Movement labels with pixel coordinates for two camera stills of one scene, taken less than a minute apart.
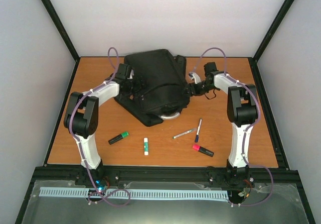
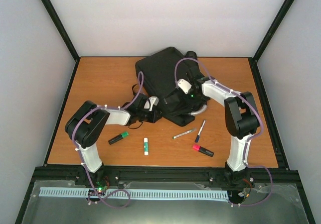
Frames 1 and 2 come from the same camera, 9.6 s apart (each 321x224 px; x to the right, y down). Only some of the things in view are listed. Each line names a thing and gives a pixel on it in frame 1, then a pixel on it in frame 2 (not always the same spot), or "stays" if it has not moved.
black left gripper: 140,86 → 153,118
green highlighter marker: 118,137 stays
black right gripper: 191,87 → 189,102
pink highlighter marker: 203,150 stays
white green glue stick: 146,146 stays
